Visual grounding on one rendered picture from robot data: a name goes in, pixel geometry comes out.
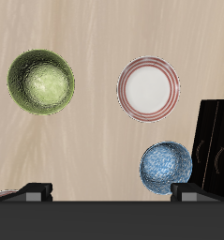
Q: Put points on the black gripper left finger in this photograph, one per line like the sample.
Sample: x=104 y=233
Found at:
x=35 y=191

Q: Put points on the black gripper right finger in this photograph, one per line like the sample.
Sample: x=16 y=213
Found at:
x=186 y=191

